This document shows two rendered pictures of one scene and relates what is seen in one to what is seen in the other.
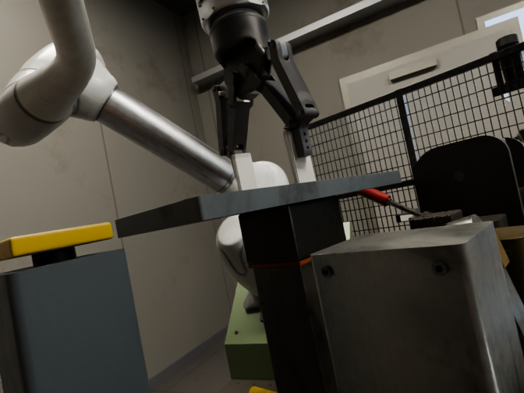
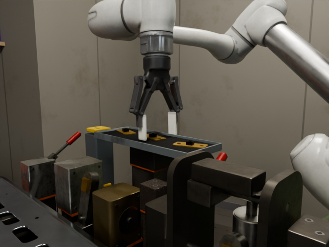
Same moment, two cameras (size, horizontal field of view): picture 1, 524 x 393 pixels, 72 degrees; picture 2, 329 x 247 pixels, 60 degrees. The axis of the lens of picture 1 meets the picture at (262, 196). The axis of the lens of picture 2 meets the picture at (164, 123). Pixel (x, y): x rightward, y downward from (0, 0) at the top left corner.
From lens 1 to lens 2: 0.95 m
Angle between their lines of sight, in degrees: 91
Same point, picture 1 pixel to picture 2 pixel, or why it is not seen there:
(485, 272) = (58, 173)
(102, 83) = (260, 27)
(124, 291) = (94, 144)
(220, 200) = (97, 134)
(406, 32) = not seen: outside the picture
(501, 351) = (59, 189)
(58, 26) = not seen: hidden behind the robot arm
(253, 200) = (104, 137)
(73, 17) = not seen: hidden behind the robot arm
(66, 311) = (88, 143)
